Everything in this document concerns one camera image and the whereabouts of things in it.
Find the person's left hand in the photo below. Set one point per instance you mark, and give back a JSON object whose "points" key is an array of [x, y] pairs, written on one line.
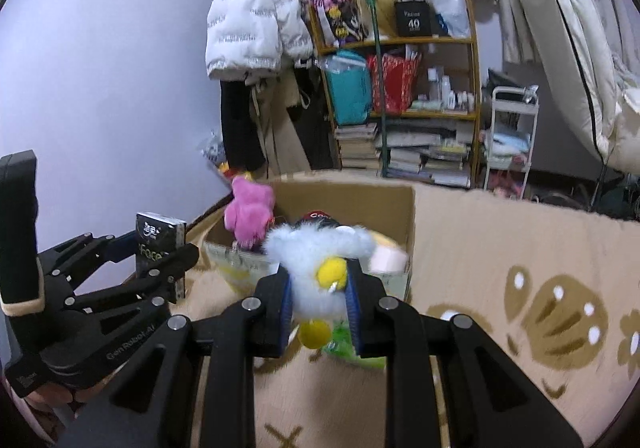
{"points": [[50, 400]]}

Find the black face mask packet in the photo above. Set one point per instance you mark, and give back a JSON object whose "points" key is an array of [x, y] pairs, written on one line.
{"points": [[160, 233]]}

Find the pink plush toy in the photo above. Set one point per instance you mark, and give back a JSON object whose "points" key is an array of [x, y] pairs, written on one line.
{"points": [[247, 213]]}

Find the black long coat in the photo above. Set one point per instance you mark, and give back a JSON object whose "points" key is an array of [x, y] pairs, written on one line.
{"points": [[240, 127]]}

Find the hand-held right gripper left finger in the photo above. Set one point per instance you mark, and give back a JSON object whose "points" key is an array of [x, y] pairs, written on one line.
{"points": [[286, 308]]}

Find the neat stack of books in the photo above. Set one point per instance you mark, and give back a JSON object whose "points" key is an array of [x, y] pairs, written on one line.
{"points": [[357, 147]]}

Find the messy pile of books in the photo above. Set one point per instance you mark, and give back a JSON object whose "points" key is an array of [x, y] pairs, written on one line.
{"points": [[430, 155]]}

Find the black and red soft toy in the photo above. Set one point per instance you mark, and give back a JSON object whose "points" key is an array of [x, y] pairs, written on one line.
{"points": [[320, 218]]}

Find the printed cartoon tote bag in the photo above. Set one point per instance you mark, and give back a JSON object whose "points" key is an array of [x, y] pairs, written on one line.
{"points": [[337, 12]]}

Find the red shopping bag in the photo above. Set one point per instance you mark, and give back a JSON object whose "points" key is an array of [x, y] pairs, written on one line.
{"points": [[397, 85]]}

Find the pile of bags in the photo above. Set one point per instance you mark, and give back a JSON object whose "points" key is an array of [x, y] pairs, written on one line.
{"points": [[220, 152]]}

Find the beige trench coat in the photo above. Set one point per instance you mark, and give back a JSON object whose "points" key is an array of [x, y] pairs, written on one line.
{"points": [[280, 137]]}

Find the green tissue packet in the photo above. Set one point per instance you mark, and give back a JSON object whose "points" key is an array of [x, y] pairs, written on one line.
{"points": [[345, 343]]}

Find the green pole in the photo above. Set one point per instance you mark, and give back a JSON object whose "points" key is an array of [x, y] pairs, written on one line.
{"points": [[382, 102]]}

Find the wooden shelf unit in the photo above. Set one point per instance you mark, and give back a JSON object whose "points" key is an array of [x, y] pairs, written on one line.
{"points": [[475, 77]]}

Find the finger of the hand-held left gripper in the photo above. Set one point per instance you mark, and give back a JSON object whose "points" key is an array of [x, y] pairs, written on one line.
{"points": [[170, 262], [95, 250]]}

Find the group of cosmetic bottles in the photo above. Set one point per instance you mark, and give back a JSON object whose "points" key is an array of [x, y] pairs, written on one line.
{"points": [[450, 95]]}

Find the teal shopping bag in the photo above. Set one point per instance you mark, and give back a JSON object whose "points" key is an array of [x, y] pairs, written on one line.
{"points": [[350, 90]]}

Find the pink soft block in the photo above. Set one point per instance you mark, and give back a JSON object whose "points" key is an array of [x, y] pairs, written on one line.
{"points": [[390, 259]]}

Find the black gift box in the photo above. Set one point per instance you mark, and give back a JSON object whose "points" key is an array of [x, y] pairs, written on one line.
{"points": [[414, 18]]}

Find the white fluffy duck plush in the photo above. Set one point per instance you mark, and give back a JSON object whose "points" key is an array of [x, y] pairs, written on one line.
{"points": [[310, 263]]}

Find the beige flower-patterned blanket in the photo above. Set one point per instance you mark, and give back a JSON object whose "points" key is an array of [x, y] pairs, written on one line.
{"points": [[500, 238]]}

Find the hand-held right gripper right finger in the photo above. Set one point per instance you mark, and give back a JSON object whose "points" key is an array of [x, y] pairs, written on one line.
{"points": [[354, 313]]}

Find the black hanging clothes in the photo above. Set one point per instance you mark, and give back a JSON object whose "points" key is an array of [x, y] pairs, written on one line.
{"points": [[315, 127]]}

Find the blond wig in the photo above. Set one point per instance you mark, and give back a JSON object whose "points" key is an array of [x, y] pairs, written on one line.
{"points": [[387, 10]]}

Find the white puffer jacket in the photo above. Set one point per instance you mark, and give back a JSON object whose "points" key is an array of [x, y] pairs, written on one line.
{"points": [[250, 12]]}

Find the white trolley cart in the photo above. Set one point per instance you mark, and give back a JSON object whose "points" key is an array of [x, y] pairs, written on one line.
{"points": [[510, 127]]}

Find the white recliner chair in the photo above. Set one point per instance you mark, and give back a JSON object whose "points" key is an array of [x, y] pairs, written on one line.
{"points": [[550, 27]]}

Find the cardboard box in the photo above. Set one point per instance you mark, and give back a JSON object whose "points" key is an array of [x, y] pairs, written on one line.
{"points": [[350, 203]]}

